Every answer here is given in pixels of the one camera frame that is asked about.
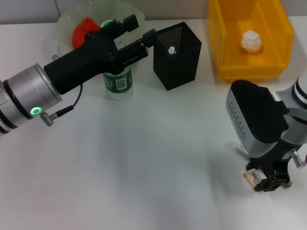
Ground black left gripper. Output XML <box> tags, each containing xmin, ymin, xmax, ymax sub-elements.
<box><xmin>43</xmin><ymin>14</ymin><xmax>157</xmax><ymax>95</ymax></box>

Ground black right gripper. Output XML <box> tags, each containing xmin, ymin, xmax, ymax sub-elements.
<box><xmin>246</xmin><ymin>140</ymin><xmax>293</xmax><ymax>193</ymax></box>

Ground beige eraser with barcode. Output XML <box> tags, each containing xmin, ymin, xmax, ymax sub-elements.
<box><xmin>244</xmin><ymin>168</ymin><xmax>266</xmax><ymax>190</ymax></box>

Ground orange fruit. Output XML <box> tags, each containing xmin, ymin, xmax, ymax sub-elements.
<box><xmin>71</xmin><ymin>16</ymin><xmax>102</xmax><ymax>50</ymax></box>

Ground clear green-label water bottle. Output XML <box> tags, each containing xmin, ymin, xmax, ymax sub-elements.
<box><xmin>100</xmin><ymin>20</ymin><xmax>134</xmax><ymax>101</ymax></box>

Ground white paper ball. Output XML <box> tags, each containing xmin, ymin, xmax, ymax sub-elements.
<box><xmin>240</xmin><ymin>30</ymin><xmax>263</xmax><ymax>54</ymax></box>

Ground black mesh pen holder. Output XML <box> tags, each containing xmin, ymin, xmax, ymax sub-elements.
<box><xmin>153</xmin><ymin>21</ymin><xmax>202</xmax><ymax>91</ymax></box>

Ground pale green glass fruit plate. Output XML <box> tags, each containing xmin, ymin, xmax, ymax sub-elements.
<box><xmin>55</xmin><ymin>0</ymin><xmax>149</xmax><ymax>70</ymax></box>

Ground yellow plastic bin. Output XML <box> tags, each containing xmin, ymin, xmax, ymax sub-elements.
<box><xmin>206</xmin><ymin>0</ymin><xmax>295</xmax><ymax>84</ymax></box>

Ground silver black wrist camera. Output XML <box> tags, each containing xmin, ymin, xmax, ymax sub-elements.
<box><xmin>225</xmin><ymin>80</ymin><xmax>291</xmax><ymax>159</ymax></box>

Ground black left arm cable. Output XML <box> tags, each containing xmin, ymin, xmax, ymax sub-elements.
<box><xmin>39</xmin><ymin>83</ymin><xmax>83</xmax><ymax>127</ymax></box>

